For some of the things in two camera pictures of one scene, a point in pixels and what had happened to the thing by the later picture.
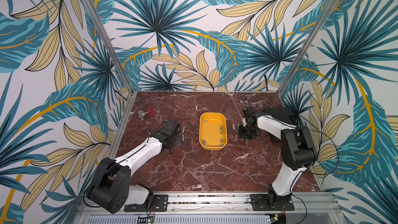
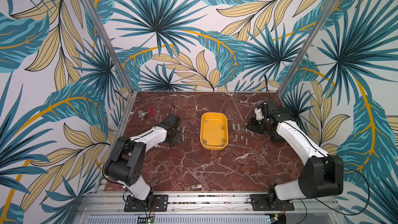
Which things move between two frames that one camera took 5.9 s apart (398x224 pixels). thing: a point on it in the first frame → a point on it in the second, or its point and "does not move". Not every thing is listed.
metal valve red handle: x=141 y=113 does not move
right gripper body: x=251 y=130 → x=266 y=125
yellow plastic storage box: x=213 y=130 does not move
